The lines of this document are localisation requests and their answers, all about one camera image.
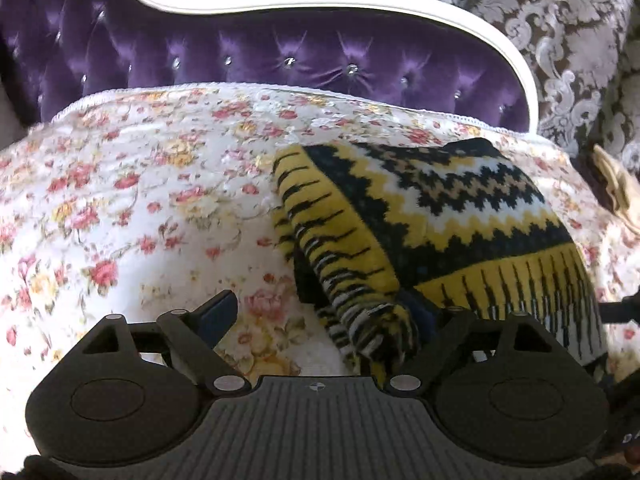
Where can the floral quilted bedspread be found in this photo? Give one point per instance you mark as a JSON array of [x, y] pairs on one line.
[[150, 200]]

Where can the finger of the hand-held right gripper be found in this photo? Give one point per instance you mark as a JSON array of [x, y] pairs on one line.
[[620, 311]]

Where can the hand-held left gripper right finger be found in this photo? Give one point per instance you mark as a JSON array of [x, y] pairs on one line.
[[440, 340]]

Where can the yellow navy patterned knit sweater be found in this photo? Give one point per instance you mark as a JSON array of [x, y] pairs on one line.
[[450, 220]]

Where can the purple tufted headboard white frame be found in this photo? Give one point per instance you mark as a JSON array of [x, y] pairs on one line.
[[250, 55]]

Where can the brown silver damask curtain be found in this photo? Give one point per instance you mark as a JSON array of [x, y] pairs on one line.
[[550, 25]]

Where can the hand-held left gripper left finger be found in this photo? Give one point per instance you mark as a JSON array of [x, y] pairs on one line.
[[217, 317]]

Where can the cream cloth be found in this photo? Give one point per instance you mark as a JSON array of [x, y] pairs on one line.
[[620, 185]]

